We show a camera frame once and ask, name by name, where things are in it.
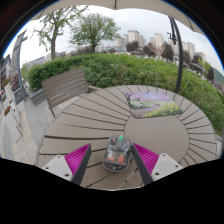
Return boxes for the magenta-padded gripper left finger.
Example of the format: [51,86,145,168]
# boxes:
[42,143,93,187]

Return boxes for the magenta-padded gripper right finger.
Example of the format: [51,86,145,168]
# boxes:
[131,142,184,187]

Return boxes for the flower landscape print mouse pad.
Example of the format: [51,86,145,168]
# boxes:
[124,91,184,120]

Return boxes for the grey slatted outdoor chair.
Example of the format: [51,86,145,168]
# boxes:
[40,67,101,118]

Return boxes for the black curved umbrella pole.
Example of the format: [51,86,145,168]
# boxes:
[167,16,184,95]

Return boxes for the dark standing sign pillar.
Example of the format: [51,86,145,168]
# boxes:
[9,29,30,105]

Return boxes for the group of apartment buildings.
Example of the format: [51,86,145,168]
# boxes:
[114,29,208,64]

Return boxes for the thin-crowned tree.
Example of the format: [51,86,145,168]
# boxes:
[32,4,90,61]

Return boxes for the full-crowned green tree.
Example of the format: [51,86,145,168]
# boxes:
[68,12,122,54]

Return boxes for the beige patio umbrella canopy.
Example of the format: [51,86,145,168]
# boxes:
[31,0,205,36]

